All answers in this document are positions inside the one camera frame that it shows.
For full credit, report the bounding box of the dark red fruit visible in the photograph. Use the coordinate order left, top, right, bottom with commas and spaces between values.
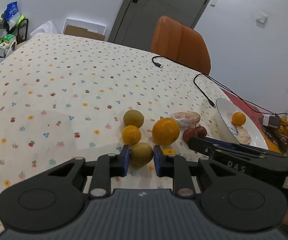
183, 127, 199, 143
195, 126, 207, 138

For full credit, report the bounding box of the peeled pomelo piece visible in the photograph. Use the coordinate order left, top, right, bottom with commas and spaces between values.
173, 111, 201, 128
236, 126, 252, 145

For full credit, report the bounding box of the small tangerine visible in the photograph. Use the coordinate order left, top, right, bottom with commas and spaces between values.
162, 148, 177, 156
231, 112, 247, 126

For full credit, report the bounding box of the white plate blue rim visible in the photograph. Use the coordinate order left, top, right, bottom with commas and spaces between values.
216, 98, 268, 150

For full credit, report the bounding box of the large orange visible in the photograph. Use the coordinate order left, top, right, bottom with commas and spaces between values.
152, 118, 180, 146

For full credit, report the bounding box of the medium orange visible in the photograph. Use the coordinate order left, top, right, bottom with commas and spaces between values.
122, 125, 141, 146

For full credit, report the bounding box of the green-brown round fruit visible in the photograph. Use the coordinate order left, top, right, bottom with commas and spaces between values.
123, 109, 145, 128

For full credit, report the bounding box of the red orange cartoon mat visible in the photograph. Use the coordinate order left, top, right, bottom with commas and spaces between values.
222, 89, 281, 153

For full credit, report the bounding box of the floral white tablecloth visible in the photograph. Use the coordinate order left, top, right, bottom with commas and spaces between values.
0, 34, 225, 232

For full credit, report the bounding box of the orange leather chair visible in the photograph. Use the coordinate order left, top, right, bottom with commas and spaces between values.
151, 16, 211, 75

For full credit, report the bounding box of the white shopping bag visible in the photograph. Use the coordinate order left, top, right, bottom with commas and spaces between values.
0, 41, 17, 63

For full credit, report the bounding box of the cardboard sheet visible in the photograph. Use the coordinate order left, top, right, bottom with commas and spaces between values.
64, 25, 105, 41

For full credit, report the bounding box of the clear plastic bag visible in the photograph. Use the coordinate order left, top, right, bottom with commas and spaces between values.
30, 21, 58, 37

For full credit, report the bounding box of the black metal shelf rack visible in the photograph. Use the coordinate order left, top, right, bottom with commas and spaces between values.
0, 17, 29, 44

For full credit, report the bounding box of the blue plastic bag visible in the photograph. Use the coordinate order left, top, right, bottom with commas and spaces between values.
4, 2, 21, 29

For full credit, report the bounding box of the black cable long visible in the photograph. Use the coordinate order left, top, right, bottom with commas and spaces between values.
193, 73, 288, 118

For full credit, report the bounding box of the black wire basket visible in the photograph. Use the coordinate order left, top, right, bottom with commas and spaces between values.
258, 113, 288, 151

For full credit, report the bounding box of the black usb cable short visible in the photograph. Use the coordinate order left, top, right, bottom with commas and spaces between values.
151, 55, 169, 68

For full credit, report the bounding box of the white wall switch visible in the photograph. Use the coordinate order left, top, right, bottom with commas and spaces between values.
256, 11, 268, 26

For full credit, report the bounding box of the grey door with handle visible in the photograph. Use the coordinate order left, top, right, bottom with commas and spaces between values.
108, 0, 209, 51

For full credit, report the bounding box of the white board against wall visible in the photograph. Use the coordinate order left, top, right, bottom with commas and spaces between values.
62, 18, 106, 36

